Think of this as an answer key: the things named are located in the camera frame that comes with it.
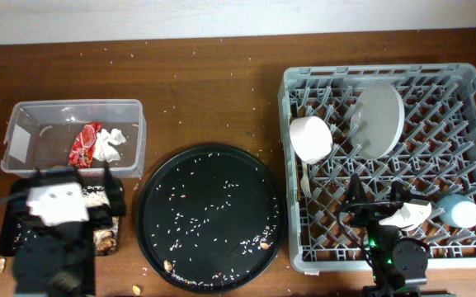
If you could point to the white plastic fork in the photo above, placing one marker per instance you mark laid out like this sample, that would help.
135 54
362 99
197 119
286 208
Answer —
304 182

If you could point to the white tissue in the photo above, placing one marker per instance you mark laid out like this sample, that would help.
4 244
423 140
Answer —
105 150

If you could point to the peanut on table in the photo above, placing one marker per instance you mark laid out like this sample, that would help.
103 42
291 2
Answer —
136 290

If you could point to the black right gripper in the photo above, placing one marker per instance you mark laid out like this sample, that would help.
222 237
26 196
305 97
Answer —
370 211

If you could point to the grey round plate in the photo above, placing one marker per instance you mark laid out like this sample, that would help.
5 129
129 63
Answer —
378 120

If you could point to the round black tray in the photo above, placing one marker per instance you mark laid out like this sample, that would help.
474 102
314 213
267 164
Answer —
211 219

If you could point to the white bowl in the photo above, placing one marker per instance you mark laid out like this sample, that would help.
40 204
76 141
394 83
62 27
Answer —
311 139

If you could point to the peanut shell left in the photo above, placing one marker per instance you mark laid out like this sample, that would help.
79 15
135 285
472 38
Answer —
2 265

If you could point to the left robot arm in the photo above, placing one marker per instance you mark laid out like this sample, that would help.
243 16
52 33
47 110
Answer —
61 259

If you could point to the clear plastic bin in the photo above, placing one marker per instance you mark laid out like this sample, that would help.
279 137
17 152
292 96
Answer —
40 134

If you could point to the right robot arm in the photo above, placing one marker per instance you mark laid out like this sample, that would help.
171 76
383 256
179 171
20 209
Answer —
398 263

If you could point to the red snack wrapper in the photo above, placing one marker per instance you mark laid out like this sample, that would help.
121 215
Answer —
82 150

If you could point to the light blue cup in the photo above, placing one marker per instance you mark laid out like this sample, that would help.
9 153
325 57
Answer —
458 211

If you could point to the grey plastic dishwasher rack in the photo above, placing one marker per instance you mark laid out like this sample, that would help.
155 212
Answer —
434 157

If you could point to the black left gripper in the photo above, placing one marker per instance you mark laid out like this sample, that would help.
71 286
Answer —
106 202

